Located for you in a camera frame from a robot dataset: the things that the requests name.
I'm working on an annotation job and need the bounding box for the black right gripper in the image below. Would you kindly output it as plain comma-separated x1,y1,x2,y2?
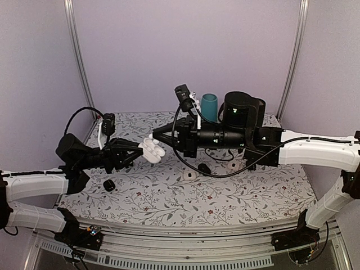
152,114,247,159

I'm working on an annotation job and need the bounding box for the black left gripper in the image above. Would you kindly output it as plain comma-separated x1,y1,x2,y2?
76,137,145,174

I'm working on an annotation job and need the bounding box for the white earbud charging case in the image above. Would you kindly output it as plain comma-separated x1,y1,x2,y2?
138,138,165,164

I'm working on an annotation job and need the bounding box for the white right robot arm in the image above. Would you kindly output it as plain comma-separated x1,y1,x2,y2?
152,89,359,245

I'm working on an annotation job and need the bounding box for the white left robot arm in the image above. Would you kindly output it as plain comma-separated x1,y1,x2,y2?
1,133,143,244

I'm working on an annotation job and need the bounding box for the black earbud charging case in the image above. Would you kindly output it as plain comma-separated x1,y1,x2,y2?
103,179,116,192

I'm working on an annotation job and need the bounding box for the cream case with black oval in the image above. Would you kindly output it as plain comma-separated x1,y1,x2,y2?
183,170,196,181

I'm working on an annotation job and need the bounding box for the teal tall vase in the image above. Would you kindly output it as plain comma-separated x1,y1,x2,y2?
201,93,218,122

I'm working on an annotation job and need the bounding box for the floral patterned table mat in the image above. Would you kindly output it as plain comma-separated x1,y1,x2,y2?
57,111,318,227

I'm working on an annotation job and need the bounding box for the black cylinder vase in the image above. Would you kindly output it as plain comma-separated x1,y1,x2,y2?
256,98,266,128

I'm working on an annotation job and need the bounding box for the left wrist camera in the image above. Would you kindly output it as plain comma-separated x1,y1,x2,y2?
97,113,115,150

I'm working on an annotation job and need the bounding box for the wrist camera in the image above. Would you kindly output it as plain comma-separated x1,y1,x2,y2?
97,113,115,150
174,84,194,113

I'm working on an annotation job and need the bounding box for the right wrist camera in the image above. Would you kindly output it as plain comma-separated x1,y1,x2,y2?
174,84,194,113

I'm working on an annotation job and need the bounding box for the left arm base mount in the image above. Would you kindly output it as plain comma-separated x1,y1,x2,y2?
54,208,104,251

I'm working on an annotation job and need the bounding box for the aluminium front rail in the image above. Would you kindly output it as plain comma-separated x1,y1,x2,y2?
25,218,352,269

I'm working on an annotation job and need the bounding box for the aluminium frame post left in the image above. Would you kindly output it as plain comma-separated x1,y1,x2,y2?
64,0,95,107

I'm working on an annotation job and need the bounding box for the aluminium frame post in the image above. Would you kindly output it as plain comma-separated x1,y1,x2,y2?
276,0,309,122
64,0,95,107

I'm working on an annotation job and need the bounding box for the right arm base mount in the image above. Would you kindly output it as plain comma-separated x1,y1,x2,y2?
271,209,320,251

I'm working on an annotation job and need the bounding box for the aluminium frame post right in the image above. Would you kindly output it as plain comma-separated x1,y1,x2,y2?
276,0,309,122

